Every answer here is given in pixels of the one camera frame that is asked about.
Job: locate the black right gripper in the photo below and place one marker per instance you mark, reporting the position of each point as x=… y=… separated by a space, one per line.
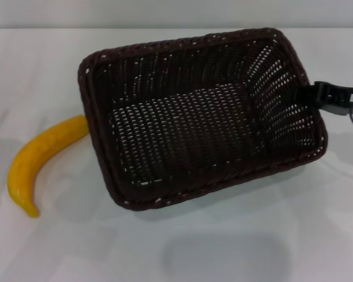
x=338 y=100

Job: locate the yellow banana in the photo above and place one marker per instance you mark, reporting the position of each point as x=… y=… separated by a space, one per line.
x=32 y=149

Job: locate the dark woven plastic basket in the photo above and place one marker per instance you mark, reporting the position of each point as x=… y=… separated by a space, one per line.
x=179 y=132

